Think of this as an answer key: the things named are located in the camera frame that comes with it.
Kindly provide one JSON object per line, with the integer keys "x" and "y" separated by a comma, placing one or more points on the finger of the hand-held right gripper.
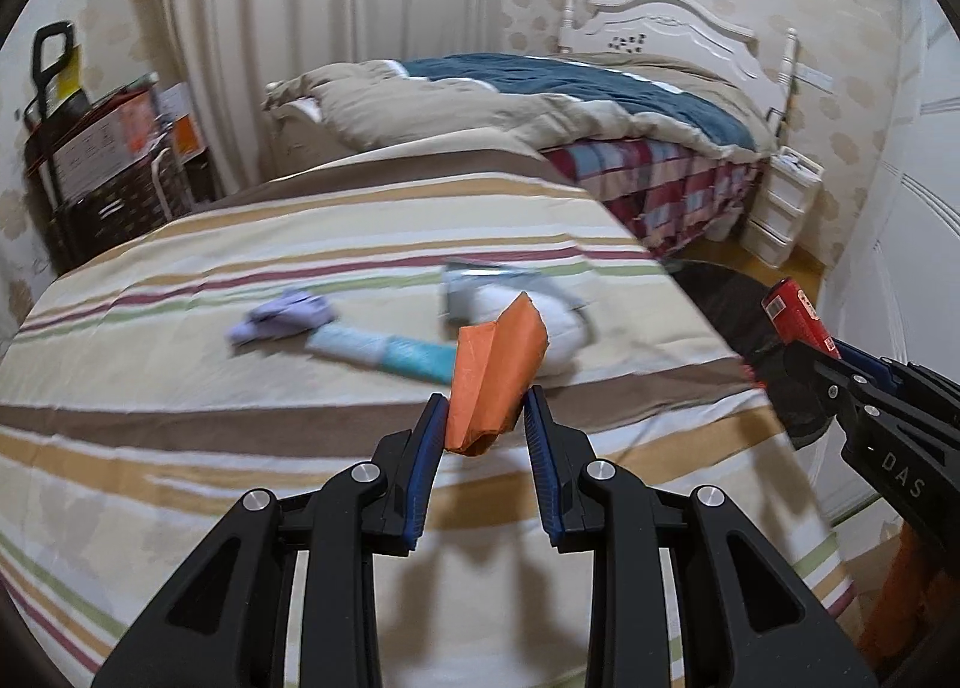
{"x": 870, "y": 362}
{"x": 817, "y": 377}

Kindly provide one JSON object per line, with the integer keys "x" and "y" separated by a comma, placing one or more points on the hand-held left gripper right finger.
{"x": 544, "y": 463}

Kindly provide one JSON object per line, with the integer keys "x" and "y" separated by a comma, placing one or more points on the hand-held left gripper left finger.
{"x": 427, "y": 463}

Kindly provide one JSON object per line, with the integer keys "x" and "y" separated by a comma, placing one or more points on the dark red packet with barcode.
{"x": 795, "y": 309}

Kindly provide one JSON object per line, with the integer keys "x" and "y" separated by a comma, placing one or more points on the orange plastic bag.
{"x": 495, "y": 373}

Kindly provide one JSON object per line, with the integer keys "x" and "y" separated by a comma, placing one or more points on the white plastic drawer unit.
{"x": 780, "y": 204}

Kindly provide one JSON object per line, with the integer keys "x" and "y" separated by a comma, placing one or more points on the grey mailer bag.
{"x": 469, "y": 283}

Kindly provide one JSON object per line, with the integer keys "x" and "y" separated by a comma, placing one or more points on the white panelled door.
{"x": 900, "y": 171}

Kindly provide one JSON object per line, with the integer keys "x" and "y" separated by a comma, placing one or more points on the purple crumpled cloth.
{"x": 281, "y": 317}

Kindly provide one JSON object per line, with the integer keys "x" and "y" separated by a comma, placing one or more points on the plaid bed sheet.
{"x": 660, "y": 186}

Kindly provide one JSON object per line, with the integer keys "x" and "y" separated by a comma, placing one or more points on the striped bed sheet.
{"x": 150, "y": 433}

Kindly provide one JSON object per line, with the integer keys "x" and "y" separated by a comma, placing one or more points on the beige duvet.
{"x": 450, "y": 111}

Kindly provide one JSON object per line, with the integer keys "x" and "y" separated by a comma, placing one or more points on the teal blanket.
{"x": 600, "y": 92}

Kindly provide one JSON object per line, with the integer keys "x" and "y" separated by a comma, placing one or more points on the white bed headboard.
{"x": 675, "y": 21}

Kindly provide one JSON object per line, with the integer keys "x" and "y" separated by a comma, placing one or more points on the brown patterned storage box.
{"x": 120, "y": 208}

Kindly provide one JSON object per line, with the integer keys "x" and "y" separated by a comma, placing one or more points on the small white cardboard box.
{"x": 180, "y": 122}

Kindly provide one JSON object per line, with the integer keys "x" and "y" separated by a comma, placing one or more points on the white and orange cardboard box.
{"x": 97, "y": 148}

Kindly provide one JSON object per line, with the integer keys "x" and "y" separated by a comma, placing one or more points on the black hand trolley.
{"x": 37, "y": 58}

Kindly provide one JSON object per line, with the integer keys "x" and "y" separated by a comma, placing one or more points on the white wall switch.
{"x": 814, "y": 77}

